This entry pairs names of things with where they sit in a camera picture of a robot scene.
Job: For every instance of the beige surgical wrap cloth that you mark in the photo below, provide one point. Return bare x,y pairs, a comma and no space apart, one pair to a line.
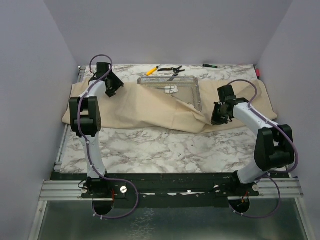
138,106

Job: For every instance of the white gauze pad top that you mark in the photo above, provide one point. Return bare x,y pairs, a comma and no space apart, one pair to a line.
171,89

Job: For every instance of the yellow black marker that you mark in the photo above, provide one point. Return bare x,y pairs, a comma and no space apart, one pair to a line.
153,70

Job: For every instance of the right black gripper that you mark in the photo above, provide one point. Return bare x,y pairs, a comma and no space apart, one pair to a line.
215,119

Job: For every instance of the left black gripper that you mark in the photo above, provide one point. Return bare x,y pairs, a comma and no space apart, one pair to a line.
117,84

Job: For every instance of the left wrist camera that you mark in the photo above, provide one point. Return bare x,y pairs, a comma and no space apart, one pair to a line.
102,68

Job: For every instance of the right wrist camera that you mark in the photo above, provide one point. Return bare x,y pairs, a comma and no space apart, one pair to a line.
226,93

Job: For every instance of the aluminium extrusion rail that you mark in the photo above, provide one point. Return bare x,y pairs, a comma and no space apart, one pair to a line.
286,188

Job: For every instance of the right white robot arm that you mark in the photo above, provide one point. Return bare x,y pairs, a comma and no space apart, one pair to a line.
273,147

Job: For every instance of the black handled pliers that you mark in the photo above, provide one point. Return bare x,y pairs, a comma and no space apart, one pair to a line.
175,70

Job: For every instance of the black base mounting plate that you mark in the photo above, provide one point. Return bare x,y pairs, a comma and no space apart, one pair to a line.
162,190

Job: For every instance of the wire mesh instrument tray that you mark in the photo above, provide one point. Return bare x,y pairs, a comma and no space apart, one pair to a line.
185,89

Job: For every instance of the red marker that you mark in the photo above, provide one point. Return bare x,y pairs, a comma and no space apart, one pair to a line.
257,71

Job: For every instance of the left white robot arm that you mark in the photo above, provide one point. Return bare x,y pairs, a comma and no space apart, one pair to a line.
86,122

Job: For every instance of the green black marker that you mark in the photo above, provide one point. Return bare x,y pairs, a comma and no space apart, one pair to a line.
209,66

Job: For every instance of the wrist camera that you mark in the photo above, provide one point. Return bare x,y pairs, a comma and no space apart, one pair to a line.
102,68
226,93

